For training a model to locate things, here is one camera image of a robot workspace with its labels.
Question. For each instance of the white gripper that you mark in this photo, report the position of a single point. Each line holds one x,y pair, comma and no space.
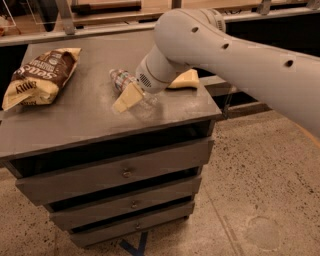
149,82

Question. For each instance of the clear plastic water bottle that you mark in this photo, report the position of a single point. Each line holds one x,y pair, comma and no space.
121,78

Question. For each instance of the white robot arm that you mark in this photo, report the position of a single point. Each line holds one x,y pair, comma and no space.
287,81

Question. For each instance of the brown chip bag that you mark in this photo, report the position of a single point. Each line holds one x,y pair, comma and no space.
39,81

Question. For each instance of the yellow sponge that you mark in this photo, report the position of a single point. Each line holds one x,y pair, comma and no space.
188,79

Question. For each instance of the grey drawer cabinet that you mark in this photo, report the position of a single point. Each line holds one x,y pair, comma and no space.
80,129

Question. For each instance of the top grey drawer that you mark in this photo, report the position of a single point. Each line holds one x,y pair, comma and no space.
58,186

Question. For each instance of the grey drawer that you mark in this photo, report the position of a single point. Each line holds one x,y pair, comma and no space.
58,186
141,195
138,223

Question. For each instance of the middle grey drawer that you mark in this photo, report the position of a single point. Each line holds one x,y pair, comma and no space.
141,195

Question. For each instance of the bottom grey drawer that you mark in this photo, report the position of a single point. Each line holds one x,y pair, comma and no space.
138,223

